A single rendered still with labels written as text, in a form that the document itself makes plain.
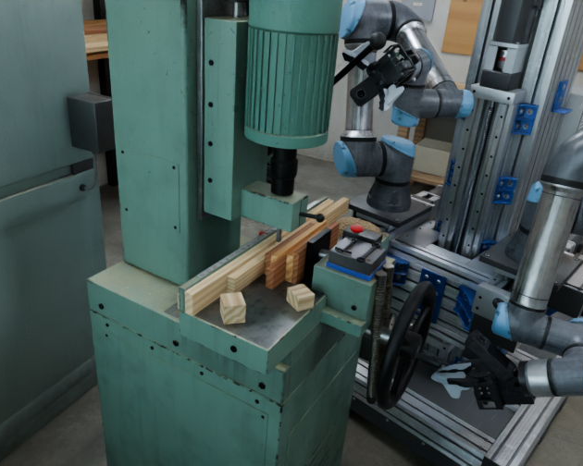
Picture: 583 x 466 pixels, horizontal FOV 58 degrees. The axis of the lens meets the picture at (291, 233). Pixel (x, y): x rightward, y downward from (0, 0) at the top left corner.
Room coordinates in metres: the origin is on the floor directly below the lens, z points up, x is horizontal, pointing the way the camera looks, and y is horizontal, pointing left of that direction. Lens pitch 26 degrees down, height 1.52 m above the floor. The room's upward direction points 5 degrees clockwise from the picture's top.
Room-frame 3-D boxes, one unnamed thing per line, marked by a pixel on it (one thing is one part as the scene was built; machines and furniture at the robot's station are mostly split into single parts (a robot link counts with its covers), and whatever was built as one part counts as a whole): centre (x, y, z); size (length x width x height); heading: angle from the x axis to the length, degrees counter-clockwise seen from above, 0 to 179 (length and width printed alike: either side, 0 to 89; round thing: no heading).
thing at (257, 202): (1.11, 0.05, 1.03); 0.14 x 0.07 x 0.09; 61
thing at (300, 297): (0.92, -0.03, 0.92); 0.05 x 0.04 x 0.03; 33
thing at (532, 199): (1.38, -0.71, 0.98); 0.13 x 0.12 x 0.14; 65
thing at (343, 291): (1.01, -0.14, 0.92); 0.15 x 0.13 x 0.09; 151
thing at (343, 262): (1.01, -0.15, 0.99); 0.13 x 0.11 x 0.06; 151
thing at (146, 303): (1.15, 0.14, 0.76); 0.57 x 0.45 x 0.09; 61
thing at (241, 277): (1.18, -0.02, 0.92); 0.55 x 0.02 x 0.04; 151
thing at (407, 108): (1.42, -0.29, 1.22); 0.11 x 0.08 x 0.11; 107
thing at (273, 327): (1.05, -0.07, 0.87); 0.61 x 0.30 x 0.06; 151
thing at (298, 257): (1.08, -0.06, 0.94); 0.20 x 0.01 x 0.08; 151
